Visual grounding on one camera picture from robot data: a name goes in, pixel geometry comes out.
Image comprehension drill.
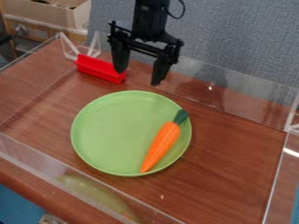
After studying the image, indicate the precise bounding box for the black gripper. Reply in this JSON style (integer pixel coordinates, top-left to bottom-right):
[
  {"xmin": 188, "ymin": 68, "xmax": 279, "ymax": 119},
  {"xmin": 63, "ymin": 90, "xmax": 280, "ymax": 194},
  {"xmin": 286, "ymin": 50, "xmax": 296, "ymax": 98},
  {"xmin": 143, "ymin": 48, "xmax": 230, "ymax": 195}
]
[{"xmin": 107, "ymin": 21, "xmax": 183, "ymax": 86}]

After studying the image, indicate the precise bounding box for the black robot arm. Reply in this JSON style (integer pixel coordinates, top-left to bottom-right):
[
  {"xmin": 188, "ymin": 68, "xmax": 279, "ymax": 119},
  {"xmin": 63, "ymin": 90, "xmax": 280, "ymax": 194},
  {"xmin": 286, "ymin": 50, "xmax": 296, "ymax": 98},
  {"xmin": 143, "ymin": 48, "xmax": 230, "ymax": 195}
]
[{"xmin": 107, "ymin": 0, "xmax": 186, "ymax": 86}]

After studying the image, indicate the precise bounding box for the green round plate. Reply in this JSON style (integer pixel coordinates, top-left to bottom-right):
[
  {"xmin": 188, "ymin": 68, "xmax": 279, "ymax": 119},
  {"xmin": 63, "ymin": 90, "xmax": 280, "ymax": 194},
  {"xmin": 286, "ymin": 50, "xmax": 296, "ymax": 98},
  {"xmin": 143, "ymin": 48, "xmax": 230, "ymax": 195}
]
[{"xmin": 69, "ymin": 90, "xmax": 192, "ymax": 177}]

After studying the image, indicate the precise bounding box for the orange toy carrot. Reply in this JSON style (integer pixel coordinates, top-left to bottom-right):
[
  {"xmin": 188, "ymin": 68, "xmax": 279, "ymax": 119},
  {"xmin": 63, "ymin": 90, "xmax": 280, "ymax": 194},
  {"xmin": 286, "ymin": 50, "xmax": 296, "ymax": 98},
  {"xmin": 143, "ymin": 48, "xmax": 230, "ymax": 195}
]
[{"xmin": 140, "ymin": 109, "xmax": 188, "ymax": 173}]

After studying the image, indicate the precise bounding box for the red plastic block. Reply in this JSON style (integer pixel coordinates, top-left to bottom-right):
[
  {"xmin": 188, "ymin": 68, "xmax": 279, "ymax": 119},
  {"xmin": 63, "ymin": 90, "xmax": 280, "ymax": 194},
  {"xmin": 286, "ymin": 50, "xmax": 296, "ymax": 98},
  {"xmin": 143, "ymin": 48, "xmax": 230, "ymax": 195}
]
[{"xmin": 75, "ymin": 54, "xmax": 127, "ymax": 84}]

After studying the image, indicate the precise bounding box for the cardboard box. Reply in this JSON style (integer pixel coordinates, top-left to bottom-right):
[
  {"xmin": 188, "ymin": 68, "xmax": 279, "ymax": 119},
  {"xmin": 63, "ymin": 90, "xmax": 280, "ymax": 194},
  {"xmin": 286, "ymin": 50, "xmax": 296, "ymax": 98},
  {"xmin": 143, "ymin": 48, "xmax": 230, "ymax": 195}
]
[{"xmin": 4, "ymin": 0, "xmax": 91, "ymax": 29}]

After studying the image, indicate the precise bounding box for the clear acrylic triangular bracket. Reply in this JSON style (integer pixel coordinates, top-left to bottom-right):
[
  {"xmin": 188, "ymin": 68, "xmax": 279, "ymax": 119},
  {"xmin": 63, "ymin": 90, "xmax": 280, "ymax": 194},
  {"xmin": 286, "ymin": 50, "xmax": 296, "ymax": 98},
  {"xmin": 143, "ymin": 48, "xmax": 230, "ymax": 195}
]
[{"xmin": 59, "ymin": 31, "xmax": 101, "ymax": 60}]

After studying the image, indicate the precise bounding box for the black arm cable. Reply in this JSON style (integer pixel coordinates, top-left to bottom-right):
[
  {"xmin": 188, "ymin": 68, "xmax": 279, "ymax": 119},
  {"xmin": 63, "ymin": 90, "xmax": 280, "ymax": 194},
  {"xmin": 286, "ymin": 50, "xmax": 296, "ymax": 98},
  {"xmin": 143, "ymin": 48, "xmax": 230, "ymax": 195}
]
[{"xmin": 163, "ymin": 0, "xmax": 186, "ymax": 20}]

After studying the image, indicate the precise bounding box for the clear acrylic enclosure wall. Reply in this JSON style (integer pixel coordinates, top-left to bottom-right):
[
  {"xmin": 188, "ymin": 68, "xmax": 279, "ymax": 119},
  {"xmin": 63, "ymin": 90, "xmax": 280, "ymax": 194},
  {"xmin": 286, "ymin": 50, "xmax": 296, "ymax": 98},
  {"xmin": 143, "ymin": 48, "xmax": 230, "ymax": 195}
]
[{"xmin": 0, "ymin": 38, "xmax": 299, "ymax": 224}]

